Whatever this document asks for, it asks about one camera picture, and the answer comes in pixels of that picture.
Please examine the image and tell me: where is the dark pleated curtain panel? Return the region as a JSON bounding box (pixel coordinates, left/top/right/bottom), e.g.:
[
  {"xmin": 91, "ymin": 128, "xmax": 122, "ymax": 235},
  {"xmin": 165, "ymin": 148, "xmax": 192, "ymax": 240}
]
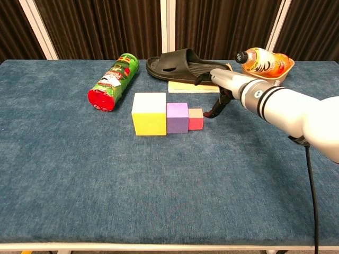
[
  {"xmin": 274, "ymin": 0, "xmax": 339, "ymax": 63},
  {"xmin": 34, "ymin": 0, "xmax": 162, "ymax": 60},
  {"xmin": 0, "ymin": 0, "xmax": 47, "ymax": 64},
  {"xmin": 174, "ymin": 0, "xmax": 282, "ymax": 60}
]

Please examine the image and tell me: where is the large yellow and white cube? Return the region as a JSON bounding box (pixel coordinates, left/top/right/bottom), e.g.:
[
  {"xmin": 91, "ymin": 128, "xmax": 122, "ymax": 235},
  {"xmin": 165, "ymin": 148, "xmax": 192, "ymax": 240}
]
[{"xmin": 131, "ymin": 92, "xmax": 168, "ymax": 137}]

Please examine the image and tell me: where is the black slide sandal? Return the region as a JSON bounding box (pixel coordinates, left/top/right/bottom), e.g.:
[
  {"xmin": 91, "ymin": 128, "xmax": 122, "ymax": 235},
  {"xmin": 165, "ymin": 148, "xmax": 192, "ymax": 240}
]
[{"xmin": 145, "ymin": 48, "xmax": 234, "ymax": 86}]

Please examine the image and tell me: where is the brown paper bowl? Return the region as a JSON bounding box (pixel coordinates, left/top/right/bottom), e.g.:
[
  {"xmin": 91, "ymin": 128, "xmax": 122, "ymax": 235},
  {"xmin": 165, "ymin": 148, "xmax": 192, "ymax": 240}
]
[{"xmin": 240, "ymin": 57, "xmax": 296, "ymax": 87}]

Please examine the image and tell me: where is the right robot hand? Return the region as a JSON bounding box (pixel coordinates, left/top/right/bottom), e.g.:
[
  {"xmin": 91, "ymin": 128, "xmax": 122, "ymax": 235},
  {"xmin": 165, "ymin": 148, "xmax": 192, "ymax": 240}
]
[{"xmin": 194, "ymin": 68, "xmax": 249, "ymax": 119}]

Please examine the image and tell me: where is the blue table cloth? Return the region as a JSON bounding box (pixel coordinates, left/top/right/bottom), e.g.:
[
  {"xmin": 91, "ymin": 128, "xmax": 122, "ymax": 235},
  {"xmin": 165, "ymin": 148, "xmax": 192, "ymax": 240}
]
[{"xmin": 0, "ymin": 59, "xmax": 339, "ymax": 246}]

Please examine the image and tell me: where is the green Pringles can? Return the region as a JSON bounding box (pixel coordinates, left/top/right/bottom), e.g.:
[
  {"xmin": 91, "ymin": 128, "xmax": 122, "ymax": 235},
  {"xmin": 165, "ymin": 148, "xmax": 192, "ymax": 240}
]
[{"xmin": 87, "ymin": 52, "xmax": 140, "ymax": 113}]

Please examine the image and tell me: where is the purple foam cube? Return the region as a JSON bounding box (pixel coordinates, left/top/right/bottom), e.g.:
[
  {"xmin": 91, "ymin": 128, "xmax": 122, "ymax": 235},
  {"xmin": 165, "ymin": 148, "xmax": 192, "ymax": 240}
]
[{"xmin": 166, "ymin": 102, "xmax": 190, "ymax": 134}]

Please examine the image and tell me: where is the small red cube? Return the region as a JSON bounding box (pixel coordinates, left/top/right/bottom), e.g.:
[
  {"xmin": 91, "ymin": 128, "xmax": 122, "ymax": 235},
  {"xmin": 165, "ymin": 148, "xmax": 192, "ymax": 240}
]
[{"xmin": 188, "ymin": 108, "xmax": 204, "ymax": 131}]

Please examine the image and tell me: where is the white partition post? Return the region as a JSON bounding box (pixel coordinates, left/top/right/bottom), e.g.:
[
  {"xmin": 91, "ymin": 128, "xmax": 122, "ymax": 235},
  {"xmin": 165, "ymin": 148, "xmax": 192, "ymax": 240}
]
[
  {"xmin": 159, "ymin": 0, "xmax": 176, "ymax": 53},
  {"xmin": 264, "ymin": 0, "xmax": 292, "ymax": 52},
  {"xmin": 18, "ymin": 0, "xmax": 59, "ymax": 60}
]

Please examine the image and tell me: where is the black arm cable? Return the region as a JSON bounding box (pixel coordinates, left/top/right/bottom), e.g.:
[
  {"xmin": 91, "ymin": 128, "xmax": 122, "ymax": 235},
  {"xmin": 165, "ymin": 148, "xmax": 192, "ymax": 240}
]
[{"xmin": 288, "ymin": 134, "xmax": 320, "ymax": 254}]

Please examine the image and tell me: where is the white table frame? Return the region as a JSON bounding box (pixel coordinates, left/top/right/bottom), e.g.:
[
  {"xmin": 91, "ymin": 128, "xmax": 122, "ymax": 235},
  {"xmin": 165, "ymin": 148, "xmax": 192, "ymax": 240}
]
[{"xmin": 0, "ymin": 241, "xmax": 339, "ymax": 254}]

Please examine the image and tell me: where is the orange drink bottle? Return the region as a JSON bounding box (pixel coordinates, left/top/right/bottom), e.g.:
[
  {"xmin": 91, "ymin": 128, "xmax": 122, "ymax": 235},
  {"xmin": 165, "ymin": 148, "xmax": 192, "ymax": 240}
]
[{"xmin": 236, "ymin": 47, "xmax": 289, "ymax": 78}]

